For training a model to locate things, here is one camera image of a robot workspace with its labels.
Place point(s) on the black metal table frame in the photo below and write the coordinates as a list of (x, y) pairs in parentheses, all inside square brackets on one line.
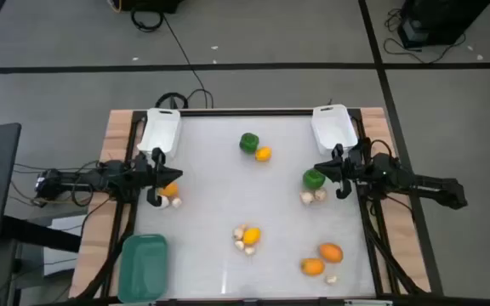
[(245, 112)]

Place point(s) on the white plastic basket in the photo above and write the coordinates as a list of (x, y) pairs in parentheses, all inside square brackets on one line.
[(160, 132), (334, 127)]

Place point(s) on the white sheet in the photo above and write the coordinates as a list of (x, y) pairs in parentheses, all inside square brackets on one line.
[(62, 263)]

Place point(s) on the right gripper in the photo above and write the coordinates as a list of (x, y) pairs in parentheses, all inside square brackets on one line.
[(347, 170)]

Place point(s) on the black box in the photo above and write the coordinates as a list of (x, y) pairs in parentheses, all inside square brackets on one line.
[(151, 4)]

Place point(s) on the green bell pepper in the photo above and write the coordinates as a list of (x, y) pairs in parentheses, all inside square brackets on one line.
[(249, 142), (313, 180)]

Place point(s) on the black beam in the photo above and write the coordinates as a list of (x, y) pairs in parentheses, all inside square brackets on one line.
[(36, 233)]

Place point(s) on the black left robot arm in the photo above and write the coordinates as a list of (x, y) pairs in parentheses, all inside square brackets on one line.
[(100, 178)]

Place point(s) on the orange fruit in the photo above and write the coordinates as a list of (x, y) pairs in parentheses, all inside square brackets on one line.
[(170, 190), (331, 253), (312, 267)]

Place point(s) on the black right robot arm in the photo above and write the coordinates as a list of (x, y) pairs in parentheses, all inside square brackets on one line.
[(398, 174)]

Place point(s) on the yellow lemon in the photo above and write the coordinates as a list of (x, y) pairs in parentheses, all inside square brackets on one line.
[(263, 154), (252, 236)]

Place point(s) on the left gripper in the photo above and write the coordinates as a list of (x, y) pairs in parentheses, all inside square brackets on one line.
[(155, 178)]

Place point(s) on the green plastic basket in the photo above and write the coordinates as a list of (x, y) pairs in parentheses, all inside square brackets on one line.
[(143, 268)]

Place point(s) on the black equipment case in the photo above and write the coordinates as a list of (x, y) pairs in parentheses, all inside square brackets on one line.
[(440, 17)]

